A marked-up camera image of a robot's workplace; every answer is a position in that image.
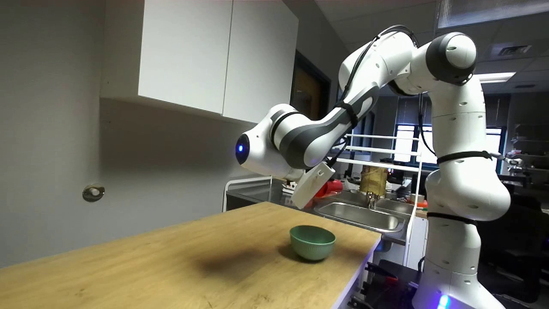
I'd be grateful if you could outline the white wall cabinet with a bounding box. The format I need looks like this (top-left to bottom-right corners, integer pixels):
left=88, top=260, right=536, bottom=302
left=100, top=0, right=299, bottom=125

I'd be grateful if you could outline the white wire rack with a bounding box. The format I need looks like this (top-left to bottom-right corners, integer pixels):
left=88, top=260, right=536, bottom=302
left=332, top=133, right=424, bottom=267

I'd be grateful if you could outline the round metal wall fitting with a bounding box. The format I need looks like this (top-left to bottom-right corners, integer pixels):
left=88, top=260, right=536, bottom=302
left=82, top=184, right=106, bottom=203

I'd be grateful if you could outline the narrow white cabinet door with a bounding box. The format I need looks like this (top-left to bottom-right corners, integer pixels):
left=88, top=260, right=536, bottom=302
left=223, top=0, right=299, bottom=124

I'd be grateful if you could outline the steel sink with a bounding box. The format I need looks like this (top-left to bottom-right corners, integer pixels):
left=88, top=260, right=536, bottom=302
left=314, top=201, right=413, bottom=235

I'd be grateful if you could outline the green bowl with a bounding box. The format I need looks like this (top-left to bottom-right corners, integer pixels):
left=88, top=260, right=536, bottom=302
left=290, top=225, right=336, bottom=261

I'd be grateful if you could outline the ceiling light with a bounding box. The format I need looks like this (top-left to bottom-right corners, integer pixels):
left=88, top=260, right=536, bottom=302
left=474, top=71, right=516, bottom=84

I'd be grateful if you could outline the dark wooden door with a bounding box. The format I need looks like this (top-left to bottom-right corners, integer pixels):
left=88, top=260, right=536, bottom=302
left=290, top=50, right=332, bottom=122

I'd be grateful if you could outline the orange cup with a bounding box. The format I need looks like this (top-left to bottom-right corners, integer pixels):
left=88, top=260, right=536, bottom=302
left=316, top=179, right=344, bottom=198

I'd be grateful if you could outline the brass tap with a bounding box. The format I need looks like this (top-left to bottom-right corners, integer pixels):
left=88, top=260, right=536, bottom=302
left=359, top=166, right=389, bottom=210

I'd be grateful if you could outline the window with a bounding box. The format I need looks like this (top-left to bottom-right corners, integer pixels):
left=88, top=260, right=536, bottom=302
left=393, top=124, right=503, bottom=166

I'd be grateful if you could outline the white metal frame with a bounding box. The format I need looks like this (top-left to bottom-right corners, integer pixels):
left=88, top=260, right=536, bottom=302
left=222, top=176, right=274, bottom=213

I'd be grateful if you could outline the wide white cabinet door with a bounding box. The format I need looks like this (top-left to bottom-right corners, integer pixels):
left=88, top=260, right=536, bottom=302
left=138, top=0, right=234, bottom=115

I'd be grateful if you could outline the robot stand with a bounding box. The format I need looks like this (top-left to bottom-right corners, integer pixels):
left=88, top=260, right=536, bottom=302
left=347, top=259, right=507, bottom=309

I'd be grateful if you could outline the ceiling vent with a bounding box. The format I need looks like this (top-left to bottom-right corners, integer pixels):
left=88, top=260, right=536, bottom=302
left=491, top=43, right=533, bottom=58

